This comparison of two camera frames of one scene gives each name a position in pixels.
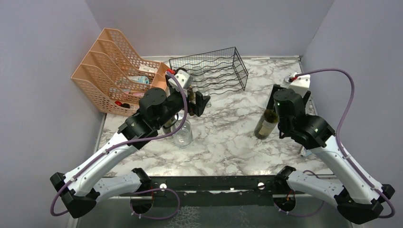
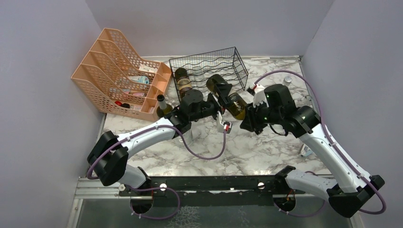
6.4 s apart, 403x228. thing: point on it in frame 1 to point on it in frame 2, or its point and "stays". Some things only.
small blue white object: (305, 152) stays
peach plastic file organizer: (113, 77) stays
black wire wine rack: (214, 71) stays
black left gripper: (198, 107) to (224, 90)
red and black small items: (126, 105) stays
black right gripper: (276, 87) to (251, 121)
